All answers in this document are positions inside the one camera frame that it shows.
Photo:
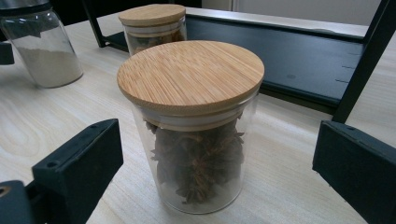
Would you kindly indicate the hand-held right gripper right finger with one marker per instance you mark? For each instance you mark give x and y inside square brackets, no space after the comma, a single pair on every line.
[358,174]

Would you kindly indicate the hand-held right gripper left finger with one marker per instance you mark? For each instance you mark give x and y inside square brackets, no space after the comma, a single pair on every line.
[77,168]

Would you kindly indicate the glass jar with white powder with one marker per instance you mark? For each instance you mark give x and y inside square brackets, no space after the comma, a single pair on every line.
[46,65]

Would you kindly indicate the black metal rack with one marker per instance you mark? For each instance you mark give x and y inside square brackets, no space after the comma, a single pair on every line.
[280,62]

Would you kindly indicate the star anise jar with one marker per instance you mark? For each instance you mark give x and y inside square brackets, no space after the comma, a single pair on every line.
[190,77]

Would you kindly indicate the cinnamon jar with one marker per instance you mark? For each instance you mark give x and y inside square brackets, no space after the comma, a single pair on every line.
[152,14]

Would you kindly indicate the black curtain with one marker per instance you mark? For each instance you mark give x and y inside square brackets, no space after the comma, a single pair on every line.
[109,6]

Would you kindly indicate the white desk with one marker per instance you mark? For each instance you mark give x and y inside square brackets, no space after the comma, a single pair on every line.
[295,9]

